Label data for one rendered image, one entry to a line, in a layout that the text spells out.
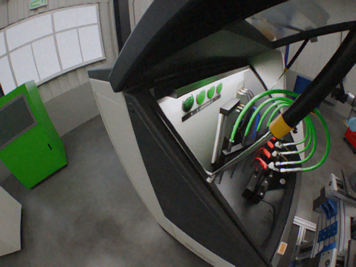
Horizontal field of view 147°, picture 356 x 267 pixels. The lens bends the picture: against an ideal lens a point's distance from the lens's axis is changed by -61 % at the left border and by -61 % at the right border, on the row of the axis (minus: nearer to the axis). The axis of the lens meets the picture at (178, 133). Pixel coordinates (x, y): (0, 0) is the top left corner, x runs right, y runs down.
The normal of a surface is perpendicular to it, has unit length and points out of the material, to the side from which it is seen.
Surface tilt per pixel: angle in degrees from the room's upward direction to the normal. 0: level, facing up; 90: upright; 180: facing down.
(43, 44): 90
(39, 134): 90
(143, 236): 0
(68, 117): 90
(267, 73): 90
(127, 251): 0
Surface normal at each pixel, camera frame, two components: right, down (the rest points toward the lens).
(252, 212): -0.05, -0.80
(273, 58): -0.67, 0.47
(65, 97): 0.78, 0.34
